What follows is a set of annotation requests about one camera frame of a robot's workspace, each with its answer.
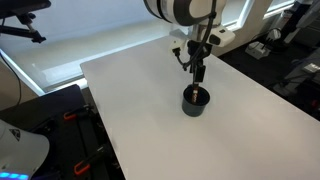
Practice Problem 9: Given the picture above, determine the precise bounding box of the black side table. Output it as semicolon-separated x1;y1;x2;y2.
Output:
0;85;125;180

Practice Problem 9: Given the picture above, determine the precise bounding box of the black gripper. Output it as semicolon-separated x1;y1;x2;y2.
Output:
187;40;212;83

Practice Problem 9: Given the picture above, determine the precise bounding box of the black mug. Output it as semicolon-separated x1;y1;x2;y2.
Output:
182;85;210;117

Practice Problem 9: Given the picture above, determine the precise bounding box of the white device on floor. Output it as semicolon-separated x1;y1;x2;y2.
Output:
245;41;270;60

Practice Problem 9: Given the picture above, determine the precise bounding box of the orange handled clamp upper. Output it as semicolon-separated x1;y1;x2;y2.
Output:
63;104;94;121

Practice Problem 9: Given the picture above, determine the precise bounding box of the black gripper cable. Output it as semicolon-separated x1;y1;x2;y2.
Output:
171;0;218;72

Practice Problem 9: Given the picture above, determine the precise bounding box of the orange handled clamp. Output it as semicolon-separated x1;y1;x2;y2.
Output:
73;144;108;176
63;104;94;121

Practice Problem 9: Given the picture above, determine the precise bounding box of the orange handled clamp lower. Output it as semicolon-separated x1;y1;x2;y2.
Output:
73;144;108;176

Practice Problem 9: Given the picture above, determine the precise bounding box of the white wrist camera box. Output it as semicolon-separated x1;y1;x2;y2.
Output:
208;26;235;47

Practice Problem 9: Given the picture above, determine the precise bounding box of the grey equipment right background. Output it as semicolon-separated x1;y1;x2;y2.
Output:
271;0;320;97

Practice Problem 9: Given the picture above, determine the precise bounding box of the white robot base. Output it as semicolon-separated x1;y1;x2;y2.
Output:
0;120;50;180

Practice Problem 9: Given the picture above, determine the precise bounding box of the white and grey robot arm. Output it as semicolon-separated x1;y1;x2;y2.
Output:
143;0;235;85

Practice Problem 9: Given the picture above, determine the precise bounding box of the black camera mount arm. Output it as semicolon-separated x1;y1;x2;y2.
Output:
0;0;51;43

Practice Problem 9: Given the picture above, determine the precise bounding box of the black cable left wall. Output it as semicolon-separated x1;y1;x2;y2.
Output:
0;53;23;107

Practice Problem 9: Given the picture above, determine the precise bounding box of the orange and white marker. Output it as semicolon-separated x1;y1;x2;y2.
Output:
192;84;199;104

